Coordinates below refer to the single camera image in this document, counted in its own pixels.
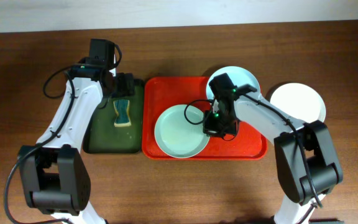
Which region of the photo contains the yellow green sponge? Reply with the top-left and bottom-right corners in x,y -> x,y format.
113,99 -> 132,128

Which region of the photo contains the light green plate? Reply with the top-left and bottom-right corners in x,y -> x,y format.
154,105 -> 209,159

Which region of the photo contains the light blue plate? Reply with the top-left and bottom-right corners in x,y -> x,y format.
206,66 -> 260,100

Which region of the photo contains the white plate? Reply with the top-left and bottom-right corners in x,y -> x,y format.
269,83 -> 326,123

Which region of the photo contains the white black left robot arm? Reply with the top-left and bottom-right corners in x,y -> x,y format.
11,39 -> 122,223

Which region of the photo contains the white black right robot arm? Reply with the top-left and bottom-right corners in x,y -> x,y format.
203,73 -> 343,223

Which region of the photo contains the red plastic tray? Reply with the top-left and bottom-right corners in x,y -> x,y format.
142,77 -> 268,161

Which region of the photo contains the dark green tray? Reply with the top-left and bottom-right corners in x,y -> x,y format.
83,79 -> 145,154

